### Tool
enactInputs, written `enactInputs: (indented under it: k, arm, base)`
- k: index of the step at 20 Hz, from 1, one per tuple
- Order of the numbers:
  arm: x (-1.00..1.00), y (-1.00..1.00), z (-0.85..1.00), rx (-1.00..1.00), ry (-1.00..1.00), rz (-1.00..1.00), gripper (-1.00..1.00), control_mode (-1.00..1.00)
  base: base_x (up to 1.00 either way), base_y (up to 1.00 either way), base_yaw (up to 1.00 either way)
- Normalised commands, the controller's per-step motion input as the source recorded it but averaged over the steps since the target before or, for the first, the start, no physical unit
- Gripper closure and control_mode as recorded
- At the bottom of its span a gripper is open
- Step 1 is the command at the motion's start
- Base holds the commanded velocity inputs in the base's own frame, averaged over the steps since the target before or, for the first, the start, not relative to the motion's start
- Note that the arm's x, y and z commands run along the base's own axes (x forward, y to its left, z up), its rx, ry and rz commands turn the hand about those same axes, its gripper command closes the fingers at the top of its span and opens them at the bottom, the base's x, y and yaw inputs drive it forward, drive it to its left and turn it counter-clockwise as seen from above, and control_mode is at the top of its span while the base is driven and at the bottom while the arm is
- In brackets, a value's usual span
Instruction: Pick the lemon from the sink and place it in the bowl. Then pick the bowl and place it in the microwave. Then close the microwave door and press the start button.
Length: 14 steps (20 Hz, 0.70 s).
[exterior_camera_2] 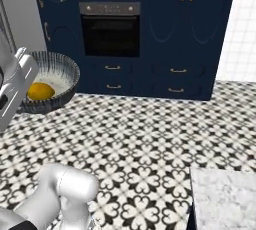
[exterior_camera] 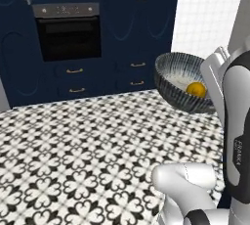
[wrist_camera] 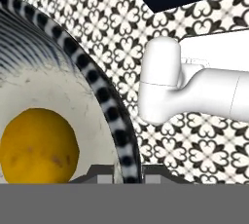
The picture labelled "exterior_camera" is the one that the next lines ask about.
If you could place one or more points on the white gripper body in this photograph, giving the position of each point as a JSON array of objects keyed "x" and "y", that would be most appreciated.
[{"x": 213, "y": 75}]

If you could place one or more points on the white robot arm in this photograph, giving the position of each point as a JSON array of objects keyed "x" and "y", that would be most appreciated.
[{"x": 236, "y": 127}]

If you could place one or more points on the yellow lemon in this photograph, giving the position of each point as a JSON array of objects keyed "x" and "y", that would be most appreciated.
[{"x": 196, "y": 89}]

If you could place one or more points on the dark striped bowl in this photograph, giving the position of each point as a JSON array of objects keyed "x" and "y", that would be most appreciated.
[{"x": 175, "y": 72}]

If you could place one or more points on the grey tall panel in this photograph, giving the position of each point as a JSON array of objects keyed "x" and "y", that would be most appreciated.
[{"x": 240, "y": 10}]

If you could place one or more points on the navy blue cupboard run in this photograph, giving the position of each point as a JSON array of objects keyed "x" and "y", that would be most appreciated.
[{"x": 136, "y": 33}]

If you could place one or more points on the black built-in oven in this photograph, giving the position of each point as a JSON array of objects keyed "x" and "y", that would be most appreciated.
[{"x": 68, "y": 36}]

